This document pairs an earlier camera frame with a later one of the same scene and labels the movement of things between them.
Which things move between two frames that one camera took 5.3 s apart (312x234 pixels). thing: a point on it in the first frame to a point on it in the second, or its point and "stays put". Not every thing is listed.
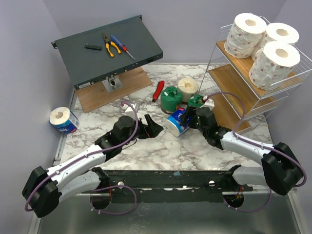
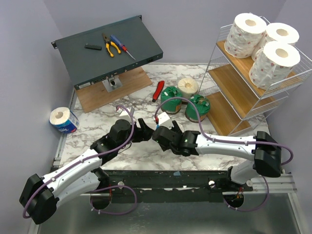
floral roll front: [280, 32] stays put
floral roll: [245, 35] stays put
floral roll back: [272, 65] stays put
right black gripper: [190, 114] to [162, 135]
